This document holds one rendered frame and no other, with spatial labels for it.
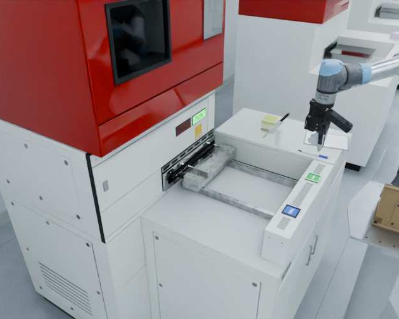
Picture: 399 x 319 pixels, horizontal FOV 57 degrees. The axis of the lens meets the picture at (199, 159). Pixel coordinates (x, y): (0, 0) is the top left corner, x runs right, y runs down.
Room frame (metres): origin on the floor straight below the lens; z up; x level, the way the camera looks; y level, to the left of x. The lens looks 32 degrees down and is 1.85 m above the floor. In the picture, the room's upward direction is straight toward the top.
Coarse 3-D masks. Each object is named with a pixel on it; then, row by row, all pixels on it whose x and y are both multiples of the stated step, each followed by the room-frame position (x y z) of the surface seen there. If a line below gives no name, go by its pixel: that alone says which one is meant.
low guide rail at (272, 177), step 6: (234, 162) 1.59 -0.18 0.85; (234, 168) 1.58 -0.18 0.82; (240, 168) 1.56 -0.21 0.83; (246, 168) 1.54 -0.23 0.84; (252, 168) 1.53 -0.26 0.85; (252, 174) 1.53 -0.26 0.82; (258, 174) 1.51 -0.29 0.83; (264, 174) 1.49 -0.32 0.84; (270, 174) 1.48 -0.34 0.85; (270, 180) 1.47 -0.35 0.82; (276, 180) 1.46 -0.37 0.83; (282, 180) 1.44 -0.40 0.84; (288, 180) 1.43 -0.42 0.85; (288, 186) 1.43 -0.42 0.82
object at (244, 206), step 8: (200, 192) 1.37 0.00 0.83; (208, 192) 1.35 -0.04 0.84; (216, 192) 1.34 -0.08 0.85; (224, 200) 1.30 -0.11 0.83; (232, 200) 1.28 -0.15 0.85; (240, 200) 1.28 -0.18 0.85; (240, 208) 1.26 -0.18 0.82; (248, 208) 1.24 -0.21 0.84; (256, 208) 1.23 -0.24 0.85; (264, 216) 1.20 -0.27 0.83; (272, 216) 1.18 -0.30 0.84
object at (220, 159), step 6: (216, 156) 1.60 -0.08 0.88; (222, 156) 1.60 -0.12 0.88; (228, 156) 1.60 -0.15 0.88; (234, 156) 1.64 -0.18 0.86; (210, 162) 1.55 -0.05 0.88; (216, 162) 1.55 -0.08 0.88; (222, 162) 1.55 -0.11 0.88; (228, 162) 1.58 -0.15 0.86; (210, 168) 1.49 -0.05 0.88; (216, 168) 1.49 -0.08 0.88; (216, 174) 1.48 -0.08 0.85; (204, 180) 1.39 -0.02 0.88; (186, 186) 1.37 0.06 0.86; (192, 186) 1.35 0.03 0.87; (198, 186) 1.35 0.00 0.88
